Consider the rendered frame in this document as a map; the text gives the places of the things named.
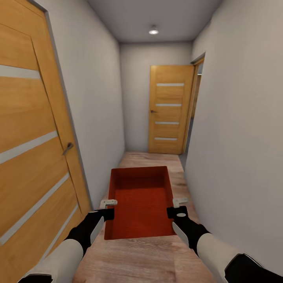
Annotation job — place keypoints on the storage box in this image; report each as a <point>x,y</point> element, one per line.
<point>143,195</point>

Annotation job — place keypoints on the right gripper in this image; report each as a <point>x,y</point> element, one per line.
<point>172,210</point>

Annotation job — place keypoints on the downlight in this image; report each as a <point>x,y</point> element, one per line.
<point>153,31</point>

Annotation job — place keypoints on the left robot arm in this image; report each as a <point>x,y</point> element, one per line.
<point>61,264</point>

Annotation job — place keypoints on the garage door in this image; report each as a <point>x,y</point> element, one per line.
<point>196,95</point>

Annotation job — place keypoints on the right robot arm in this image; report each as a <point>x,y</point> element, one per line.
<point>227,263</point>

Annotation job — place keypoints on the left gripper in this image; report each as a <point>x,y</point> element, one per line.
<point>109,213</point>

